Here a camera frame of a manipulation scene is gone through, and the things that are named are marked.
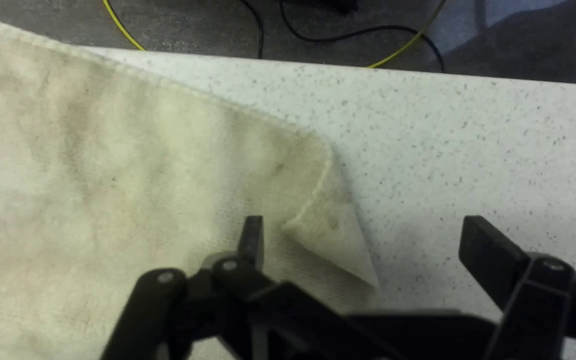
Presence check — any black cable on floor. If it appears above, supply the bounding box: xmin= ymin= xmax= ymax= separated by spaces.
xmin=239 ymin=0 xmax=449 ymax=73

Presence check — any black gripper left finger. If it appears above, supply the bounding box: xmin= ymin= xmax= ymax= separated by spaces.
xmin=100 ymin=216 xmax=335 ymax=360

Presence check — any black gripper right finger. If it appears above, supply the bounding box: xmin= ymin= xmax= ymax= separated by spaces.
xmin=458 ymin=216 xmax=576 ymax=360

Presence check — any yellow cable on floor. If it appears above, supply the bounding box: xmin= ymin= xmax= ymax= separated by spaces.
xmin=100 ymin=0 xmax=449 ymax=69

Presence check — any stained beige towel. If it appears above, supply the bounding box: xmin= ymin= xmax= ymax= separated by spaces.
xmin=0 ymin=21 xmax=379 ymax=360

